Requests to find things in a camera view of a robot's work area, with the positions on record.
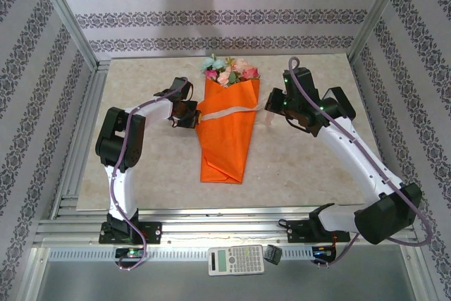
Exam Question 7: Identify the pink artificial rose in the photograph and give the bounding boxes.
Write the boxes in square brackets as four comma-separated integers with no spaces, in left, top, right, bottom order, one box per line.
[242,67,261,82]

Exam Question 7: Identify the beige fabric ribbon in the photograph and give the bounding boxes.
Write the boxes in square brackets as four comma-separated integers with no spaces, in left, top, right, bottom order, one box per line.
[200,103,275,126]

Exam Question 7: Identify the orange wrapping paper sheet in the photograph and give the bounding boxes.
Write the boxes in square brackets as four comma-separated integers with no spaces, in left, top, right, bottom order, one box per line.
[196,78,261,185]

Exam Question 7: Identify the cream artificial rose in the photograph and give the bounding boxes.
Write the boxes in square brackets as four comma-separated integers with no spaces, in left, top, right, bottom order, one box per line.
[217,70,233,87]

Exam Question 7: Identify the pale peach artificial flower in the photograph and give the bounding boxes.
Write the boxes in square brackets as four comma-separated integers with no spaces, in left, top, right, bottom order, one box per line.
[225,56,252,73]

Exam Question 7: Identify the light blue artificial flower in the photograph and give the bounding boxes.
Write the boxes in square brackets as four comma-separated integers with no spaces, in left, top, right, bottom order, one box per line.
[200,53,226,73]

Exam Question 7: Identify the black alarm clock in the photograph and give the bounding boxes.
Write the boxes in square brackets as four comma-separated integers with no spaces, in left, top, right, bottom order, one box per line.
[322,87,357,121]

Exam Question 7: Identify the small circuit board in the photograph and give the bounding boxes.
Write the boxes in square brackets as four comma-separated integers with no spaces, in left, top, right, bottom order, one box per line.
[311,245,336,258]
[115,247,145,259]

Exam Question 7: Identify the small black box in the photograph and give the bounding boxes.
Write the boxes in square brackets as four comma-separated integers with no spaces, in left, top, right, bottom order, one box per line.
[263,244,281,265]

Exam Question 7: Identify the white scientific calculator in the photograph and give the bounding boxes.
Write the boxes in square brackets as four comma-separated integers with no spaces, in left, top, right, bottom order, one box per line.
[206,244,265,276]

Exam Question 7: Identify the aluminium side rail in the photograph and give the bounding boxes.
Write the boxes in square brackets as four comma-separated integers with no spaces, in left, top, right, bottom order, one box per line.
[51,61,110,219]
[348,61,401,216]

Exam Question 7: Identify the aluminium front frame rail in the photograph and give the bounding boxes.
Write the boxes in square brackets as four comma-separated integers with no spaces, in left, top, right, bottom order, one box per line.
[33,204,419,245]

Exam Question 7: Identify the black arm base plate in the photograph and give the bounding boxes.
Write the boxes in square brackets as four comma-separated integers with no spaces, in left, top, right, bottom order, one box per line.
[98,221,162,245]
[287,219,351,245]

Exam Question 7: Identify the aluminium frame post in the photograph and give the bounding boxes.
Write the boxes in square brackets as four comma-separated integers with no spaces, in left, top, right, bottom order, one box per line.
[30,0,99,69]
[347,0,412,66]

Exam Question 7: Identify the perforated metal cable tray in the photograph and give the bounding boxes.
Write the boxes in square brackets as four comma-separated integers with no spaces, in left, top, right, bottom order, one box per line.
[47,246,341,263]

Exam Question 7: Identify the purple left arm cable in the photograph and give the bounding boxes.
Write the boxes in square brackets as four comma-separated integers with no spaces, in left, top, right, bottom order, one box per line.
[109,78,194,273]

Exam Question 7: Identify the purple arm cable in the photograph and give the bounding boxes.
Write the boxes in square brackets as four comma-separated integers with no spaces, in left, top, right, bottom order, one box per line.
[109,78,194,273]
[288,56,433,269]

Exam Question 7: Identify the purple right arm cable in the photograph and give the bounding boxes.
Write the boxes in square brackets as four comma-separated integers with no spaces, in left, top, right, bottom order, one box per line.
[288,56,433,269]

